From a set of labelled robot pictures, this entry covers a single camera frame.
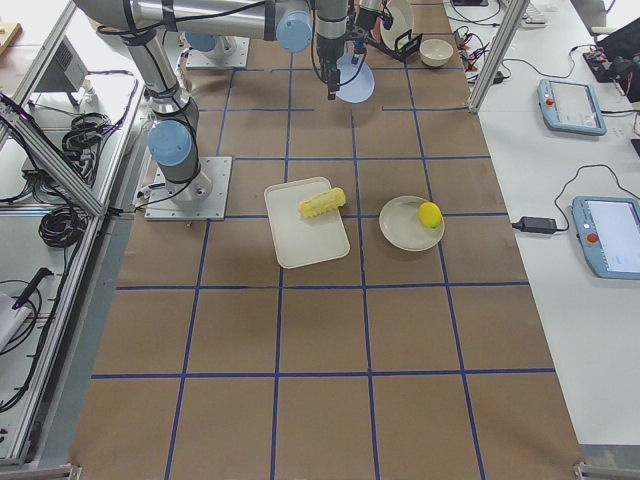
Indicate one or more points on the cream bowl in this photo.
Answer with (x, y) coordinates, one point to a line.
(435, 53)

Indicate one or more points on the yellow bread roll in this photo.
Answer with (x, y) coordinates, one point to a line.
(322, 202)

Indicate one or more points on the blue round plate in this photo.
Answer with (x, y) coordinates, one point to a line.
(356, 80)

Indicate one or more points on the far teach pendant tablet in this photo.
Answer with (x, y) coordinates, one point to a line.
(570, 107)

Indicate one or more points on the near teach pendant tablet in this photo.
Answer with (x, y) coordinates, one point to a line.
(608, 232)

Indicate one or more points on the white oval plate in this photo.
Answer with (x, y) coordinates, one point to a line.
(400, 225)

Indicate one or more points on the aluminium frame post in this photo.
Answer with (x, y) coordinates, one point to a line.
(499, 46)

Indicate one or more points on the white rectangular tray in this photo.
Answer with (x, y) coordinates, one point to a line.
(300, 241)

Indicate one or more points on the black power adapter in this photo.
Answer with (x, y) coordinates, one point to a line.
(541, 225)

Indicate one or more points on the black dish rack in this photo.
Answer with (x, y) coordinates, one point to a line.
(402, 48)

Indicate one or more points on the yellow lemon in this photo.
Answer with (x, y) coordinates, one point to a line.
(430, 215)

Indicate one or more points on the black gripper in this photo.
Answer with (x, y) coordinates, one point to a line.
(370, 16)
(329, 49)

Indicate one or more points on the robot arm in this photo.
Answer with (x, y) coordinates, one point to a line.
(172, 141)
(362, 18)

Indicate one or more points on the teach pendant tablet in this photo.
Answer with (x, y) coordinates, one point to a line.
(570, 107)
(608, 232)

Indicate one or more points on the cream round plate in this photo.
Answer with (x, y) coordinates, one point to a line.
(402, 20)

